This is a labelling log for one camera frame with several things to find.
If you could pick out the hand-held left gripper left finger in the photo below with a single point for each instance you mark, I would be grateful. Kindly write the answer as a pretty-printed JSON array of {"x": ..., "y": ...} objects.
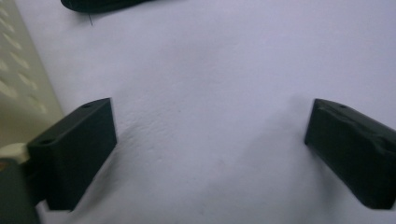
[{"x": 74, "y": 149}]

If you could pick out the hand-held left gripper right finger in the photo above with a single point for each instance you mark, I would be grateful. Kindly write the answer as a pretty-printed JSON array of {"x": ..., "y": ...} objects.
[{"x": 358, "y": 152}]

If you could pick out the pale yellow plastic basket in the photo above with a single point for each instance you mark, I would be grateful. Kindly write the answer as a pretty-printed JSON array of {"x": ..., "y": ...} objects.
[{"x": 21, "y": 77}]

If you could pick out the black glove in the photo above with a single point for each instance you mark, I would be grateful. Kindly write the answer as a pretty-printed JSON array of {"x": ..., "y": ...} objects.
[{"x": 99, "y": 4}]

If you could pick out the white foam mat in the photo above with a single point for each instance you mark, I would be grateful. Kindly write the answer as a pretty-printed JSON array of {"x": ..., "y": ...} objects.
[{"x": 205, "y": 87}]

